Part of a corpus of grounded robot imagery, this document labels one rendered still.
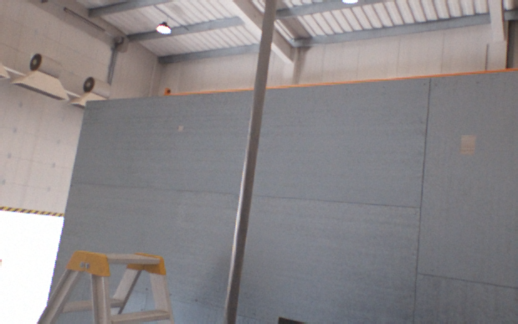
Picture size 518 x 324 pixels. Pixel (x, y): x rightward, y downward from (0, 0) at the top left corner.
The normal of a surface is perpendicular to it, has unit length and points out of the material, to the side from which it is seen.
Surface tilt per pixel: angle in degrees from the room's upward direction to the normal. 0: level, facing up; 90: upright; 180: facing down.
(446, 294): 90
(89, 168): 90
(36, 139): 90
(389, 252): 90
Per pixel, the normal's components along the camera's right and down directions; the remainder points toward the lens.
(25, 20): 0.86, 0.03
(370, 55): -0.50, -0.20
